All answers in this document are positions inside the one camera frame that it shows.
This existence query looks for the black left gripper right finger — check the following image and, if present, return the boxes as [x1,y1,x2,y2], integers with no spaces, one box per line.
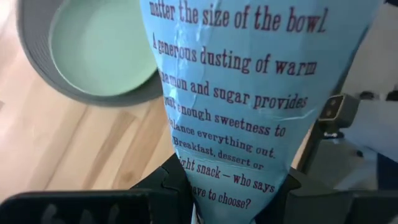
[256,174,302,224]

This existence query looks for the grey round woven placemat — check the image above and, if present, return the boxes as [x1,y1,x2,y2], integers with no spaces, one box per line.
[16,0,165,108]

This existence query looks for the blue cinnamon squares cereal box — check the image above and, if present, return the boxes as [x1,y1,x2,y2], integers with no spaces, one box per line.
[139,0,382,224]

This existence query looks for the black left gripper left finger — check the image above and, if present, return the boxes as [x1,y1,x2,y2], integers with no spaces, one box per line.
[130,153,200,224]

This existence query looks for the pale green plate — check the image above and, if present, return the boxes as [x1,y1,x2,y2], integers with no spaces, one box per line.
[48,0,159,98]

